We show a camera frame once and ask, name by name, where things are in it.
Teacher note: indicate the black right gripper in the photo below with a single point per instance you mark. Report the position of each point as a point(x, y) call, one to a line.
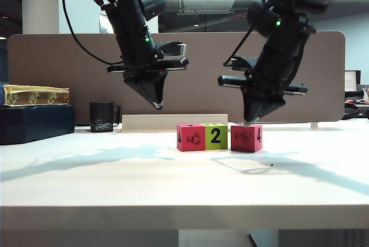
point(268, 92)

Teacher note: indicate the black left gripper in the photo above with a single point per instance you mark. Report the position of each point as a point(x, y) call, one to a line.
point(144, 68)

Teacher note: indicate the red cube printed 0 U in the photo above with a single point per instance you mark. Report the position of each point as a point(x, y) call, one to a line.
point(245, 138)

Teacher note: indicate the green cube printed 2 H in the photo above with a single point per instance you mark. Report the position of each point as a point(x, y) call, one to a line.
point(215, 137)

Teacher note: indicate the red cube printed 1 T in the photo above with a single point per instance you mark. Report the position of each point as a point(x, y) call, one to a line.
point(191, 138)

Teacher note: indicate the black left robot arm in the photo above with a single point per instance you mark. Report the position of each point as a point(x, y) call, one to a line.
point(129, 22)

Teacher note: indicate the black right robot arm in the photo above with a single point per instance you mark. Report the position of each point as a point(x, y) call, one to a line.
point(282, 45)

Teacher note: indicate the brown fabric desk divider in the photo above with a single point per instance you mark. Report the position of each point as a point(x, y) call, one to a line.
point(201, 94)

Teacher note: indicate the black mug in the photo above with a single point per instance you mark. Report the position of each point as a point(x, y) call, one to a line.
point(101, 115)

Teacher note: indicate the white divider foot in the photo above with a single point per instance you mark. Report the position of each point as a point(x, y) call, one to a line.
point(314, 125)

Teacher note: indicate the white paper sign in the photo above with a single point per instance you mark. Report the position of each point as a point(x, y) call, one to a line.
point(102, 24)

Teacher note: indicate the black round object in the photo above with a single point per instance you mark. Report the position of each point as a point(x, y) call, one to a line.
point(350, 112)

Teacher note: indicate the red ceiling LED light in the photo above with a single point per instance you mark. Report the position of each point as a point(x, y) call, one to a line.
point(237, 18)

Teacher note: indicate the computer monitor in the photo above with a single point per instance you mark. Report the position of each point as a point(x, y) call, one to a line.
point(350, 81)

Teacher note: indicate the yellow framed block box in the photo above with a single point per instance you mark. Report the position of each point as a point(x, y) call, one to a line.
point(34, 97)

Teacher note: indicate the dark blue plastic case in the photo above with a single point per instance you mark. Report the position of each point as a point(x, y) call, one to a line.
point(34, 125)

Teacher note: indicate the grey perforated cabinet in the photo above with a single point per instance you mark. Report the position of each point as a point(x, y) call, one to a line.
point(323, 238)

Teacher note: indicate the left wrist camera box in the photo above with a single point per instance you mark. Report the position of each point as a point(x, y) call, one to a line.
point(173, 49)

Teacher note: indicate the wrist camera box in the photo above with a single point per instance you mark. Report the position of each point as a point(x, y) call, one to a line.
point(243, 63)
point(173, 49)

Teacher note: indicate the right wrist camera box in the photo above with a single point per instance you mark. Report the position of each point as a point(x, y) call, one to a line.
point(243, 63)

